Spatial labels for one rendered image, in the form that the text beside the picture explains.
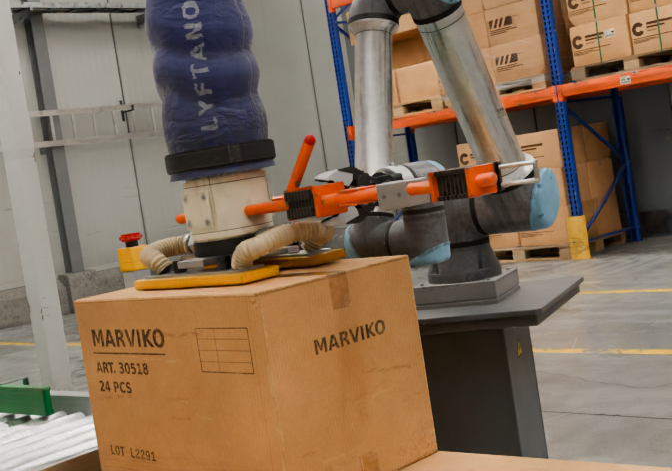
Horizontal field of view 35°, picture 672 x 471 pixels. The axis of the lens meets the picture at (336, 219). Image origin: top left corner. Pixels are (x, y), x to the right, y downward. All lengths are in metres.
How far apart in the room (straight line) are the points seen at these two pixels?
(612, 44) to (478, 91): 7.30
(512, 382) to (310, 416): 0.87
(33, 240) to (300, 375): 3.90
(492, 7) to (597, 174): 1.91
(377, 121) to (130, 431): 0.84
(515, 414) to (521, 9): 7.71
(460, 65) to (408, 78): 8.63
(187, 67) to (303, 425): 0.73
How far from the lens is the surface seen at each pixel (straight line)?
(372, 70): 2.35
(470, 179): 1.72
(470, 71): 2.42
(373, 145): 2.31
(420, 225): 2.20
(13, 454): 2.88
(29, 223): 5.66
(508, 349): 2.65
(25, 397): 3.29
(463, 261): 2.65
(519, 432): 2.68
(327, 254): 2.13
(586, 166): 10.38
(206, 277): 2.05
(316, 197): 1.94
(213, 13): 2.11
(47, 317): 5.69
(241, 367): 1.89
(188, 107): 2.10
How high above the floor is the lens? 1.12
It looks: 2 degrees down
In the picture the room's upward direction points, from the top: 9 degrees counter-clockwise
